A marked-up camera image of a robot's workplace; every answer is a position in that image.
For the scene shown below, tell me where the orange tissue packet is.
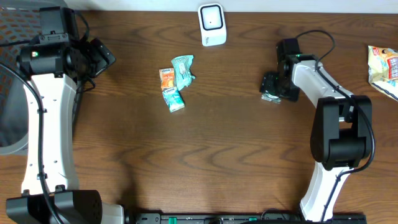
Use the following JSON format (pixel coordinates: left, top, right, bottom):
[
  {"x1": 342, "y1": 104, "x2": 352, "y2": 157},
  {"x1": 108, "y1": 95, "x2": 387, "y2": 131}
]
[{"x1": 159, "y1": 68, "x2": 175, "y2": 90}]

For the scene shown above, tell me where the teal tissue packet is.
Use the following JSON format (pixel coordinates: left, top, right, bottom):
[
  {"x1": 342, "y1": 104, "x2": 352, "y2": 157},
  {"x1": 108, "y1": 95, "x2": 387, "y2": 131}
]
[{"x1": 162, "y1": 86, "x2": 185, "y2": 113}]

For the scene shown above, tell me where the teal plastic-wrapped packet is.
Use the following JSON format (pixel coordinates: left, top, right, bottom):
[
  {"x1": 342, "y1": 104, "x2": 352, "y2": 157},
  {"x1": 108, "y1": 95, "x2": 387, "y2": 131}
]
[{"x1": 171, "y1": 55, "x2": 195, "y2": 91}]

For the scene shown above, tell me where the cream snack bag blue trim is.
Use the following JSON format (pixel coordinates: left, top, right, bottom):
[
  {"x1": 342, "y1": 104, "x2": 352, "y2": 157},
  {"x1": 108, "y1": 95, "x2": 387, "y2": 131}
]
[{"x1": 368, "y1": 45, "x2": 397, "y2": 101}]

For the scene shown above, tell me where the black-white right robot arm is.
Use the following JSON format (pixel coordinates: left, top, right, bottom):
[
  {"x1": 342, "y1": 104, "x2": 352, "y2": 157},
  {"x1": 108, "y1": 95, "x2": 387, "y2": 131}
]
[{"x1": 260, "y1": 38, "x2": 375, "y2": 223}]

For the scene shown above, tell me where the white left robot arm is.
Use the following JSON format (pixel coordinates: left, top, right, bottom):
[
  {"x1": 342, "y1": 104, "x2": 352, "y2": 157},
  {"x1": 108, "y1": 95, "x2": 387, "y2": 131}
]
[{"x1": 6, "y1": 7, "x2": 134, "y2": 224}]

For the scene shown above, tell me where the white barcode scanner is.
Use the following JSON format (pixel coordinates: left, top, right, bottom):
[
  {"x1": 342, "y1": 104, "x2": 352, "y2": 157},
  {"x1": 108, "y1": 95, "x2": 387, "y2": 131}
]
[{"x1": 197, "y1": 3, "x2": 227, "y2": 47}]

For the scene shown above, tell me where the dark grey plastic basket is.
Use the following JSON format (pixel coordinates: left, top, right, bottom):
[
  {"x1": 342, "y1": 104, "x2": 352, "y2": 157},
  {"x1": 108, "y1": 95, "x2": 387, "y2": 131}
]
[{"x1": 1, "y1": 0, "x2": 67, "y2": 156}]

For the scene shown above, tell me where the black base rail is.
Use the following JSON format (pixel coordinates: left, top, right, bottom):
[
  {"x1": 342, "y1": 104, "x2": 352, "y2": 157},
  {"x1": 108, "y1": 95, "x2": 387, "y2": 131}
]
[{"x1": 124, "y1": 212, "x2": 368, "y2": 224}]

